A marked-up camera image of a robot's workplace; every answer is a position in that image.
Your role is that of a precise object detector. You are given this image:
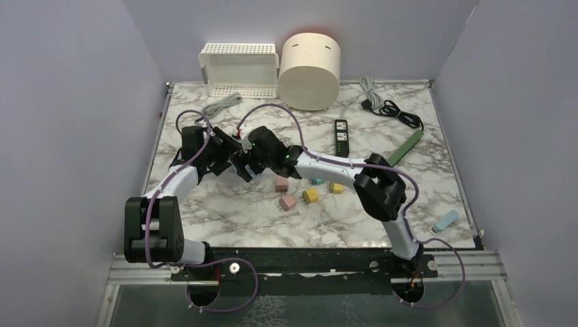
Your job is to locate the grey coiled cable left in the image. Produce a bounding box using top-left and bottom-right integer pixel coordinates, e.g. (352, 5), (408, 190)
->
(195, 92), (243, 123)

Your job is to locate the light blue wall plug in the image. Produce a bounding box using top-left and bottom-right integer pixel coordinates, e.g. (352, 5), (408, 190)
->
(431, 210), (459, 234)

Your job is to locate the grey cable right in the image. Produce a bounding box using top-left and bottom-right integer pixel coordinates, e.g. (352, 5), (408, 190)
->
(350, 74), (384, 107)

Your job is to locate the cream cylindrical container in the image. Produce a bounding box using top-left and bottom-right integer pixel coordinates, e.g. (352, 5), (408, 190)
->
(277, 33), (341, 111)

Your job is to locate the black power cable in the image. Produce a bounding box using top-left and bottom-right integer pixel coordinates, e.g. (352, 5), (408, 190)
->
(361, 99), (425, 131)

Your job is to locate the green power strip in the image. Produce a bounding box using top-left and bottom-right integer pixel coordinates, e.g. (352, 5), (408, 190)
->
(387, 130), (424, 167)

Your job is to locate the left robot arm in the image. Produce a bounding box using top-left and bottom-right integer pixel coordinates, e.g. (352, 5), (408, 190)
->
(124, 126), (242, 280)

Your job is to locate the white perforated basket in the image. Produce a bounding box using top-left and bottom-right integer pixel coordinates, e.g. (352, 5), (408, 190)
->
(198, 43), (279, 99)

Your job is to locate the yellow USB plug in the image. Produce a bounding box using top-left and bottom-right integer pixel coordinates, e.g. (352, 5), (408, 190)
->
(302, 188), (319, 204)
(329, 182), (344, 194)

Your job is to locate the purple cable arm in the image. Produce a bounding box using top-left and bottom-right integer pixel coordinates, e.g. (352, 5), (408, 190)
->
(235, 103), (467, 311)
(143, 109), (260, 315)

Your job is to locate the black strip with pink plugs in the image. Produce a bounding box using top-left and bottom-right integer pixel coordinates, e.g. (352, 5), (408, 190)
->
(334, 119), (350, 158)

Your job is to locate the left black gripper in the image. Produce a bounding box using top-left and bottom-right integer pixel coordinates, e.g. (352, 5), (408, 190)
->
(200, 127), (243, 174)

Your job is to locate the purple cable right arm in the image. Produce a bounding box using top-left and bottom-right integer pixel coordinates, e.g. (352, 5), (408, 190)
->
(235, 103), (467, 311)

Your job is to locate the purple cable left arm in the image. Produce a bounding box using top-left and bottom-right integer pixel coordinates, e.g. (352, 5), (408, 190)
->
(143, 109), (260, 315)

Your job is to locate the pink USB plug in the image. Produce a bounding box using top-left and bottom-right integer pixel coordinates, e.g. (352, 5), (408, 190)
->
(275, 176), (288, 193)
(279, 194), (297, 212)

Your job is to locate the teal USB plug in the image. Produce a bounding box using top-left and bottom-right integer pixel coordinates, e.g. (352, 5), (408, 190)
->
(309, 178), (325, 185)

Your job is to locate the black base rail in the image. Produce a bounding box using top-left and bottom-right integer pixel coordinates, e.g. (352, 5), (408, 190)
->
(124, 243), (484, 298)

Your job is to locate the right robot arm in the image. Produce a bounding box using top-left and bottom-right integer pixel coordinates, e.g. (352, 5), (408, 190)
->
(235, 126), (423, 277)

